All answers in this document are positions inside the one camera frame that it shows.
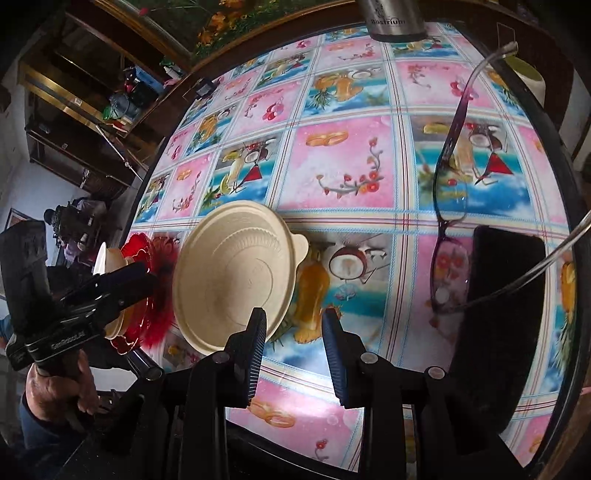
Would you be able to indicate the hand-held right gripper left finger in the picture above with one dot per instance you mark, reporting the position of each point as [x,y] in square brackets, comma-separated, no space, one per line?
[256,357]

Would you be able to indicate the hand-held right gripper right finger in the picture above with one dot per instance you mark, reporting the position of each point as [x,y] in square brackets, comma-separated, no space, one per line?
[334,362]

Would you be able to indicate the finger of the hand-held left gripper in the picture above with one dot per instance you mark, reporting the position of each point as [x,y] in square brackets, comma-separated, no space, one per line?
[134,296]
[120,275]

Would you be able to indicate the cream plastic bowl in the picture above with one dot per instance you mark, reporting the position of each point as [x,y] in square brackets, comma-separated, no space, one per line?
[231,281]
[115,259]

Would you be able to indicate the white foam bowl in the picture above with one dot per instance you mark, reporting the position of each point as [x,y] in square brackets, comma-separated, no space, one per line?
[100,261]

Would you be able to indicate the large red glass plate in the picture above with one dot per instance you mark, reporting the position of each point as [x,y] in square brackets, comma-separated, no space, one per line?
[136,325]

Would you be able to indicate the person's left forearm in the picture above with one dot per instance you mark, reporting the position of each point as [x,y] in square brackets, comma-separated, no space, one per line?
[37,436]

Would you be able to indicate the person's left hand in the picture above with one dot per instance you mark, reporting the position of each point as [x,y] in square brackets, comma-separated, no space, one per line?
[51,392]

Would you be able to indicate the black smartphone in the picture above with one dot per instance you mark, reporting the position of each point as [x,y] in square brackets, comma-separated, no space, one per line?
[498,323]

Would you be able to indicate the blue water jug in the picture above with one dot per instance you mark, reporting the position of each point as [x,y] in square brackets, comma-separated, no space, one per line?
[123,107]

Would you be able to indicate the wooden shelf cabinet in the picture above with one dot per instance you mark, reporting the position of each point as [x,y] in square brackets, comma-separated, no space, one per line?
[69,92]

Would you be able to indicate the small black device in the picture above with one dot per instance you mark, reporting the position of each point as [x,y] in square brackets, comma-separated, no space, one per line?
[205,88]

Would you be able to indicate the flower display glass cabinet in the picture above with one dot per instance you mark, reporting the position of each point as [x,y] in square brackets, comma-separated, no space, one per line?
[221,23]

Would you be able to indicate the pale green cylinder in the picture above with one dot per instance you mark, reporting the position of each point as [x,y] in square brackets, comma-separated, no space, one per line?
[526,78]

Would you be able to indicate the stainless steel thermos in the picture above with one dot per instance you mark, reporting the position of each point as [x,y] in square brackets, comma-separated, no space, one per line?
[392,21]

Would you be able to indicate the wall poster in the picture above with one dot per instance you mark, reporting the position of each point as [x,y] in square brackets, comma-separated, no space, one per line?
[18,218]

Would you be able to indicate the purple frame eyeglasses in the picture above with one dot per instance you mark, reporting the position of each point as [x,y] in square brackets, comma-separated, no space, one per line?
[450,272]

